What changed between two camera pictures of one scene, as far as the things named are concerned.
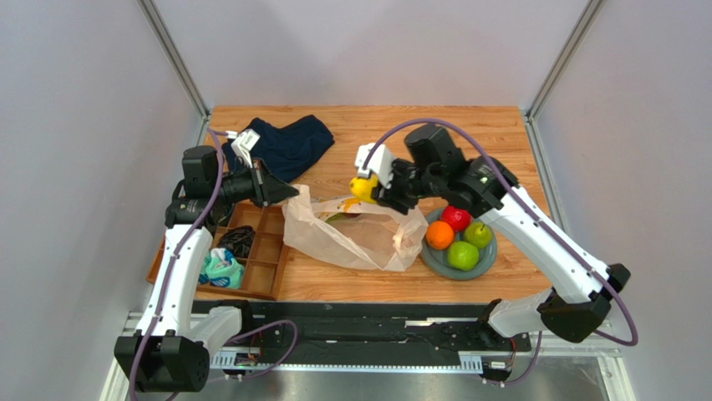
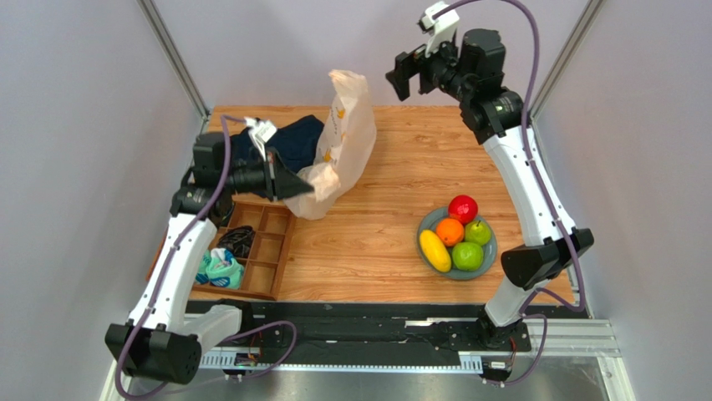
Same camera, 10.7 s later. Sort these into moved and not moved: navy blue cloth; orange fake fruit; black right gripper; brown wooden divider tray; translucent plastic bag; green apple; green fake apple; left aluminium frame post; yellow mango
Moved: orange fake fruit; translucent plastic bag; yellow mango; black right gripper
Not moved: left aluminium frame post; green fake apple; green apple; brown wooden divider tray; navy blue cloth
